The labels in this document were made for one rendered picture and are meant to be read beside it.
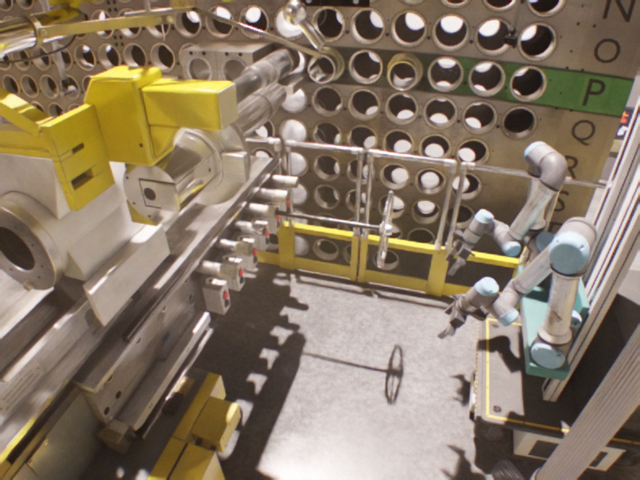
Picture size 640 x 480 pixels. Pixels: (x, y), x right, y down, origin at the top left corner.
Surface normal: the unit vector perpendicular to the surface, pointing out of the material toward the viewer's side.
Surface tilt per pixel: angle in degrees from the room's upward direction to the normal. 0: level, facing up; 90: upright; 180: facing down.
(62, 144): 90
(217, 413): 0
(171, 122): 90
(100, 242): 68
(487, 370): 0
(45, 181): 90
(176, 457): 0
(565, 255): 83
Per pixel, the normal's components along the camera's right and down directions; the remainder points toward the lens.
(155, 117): -0.28, 0.56
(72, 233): 0.96, 0.12
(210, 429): 0.00, -0.81
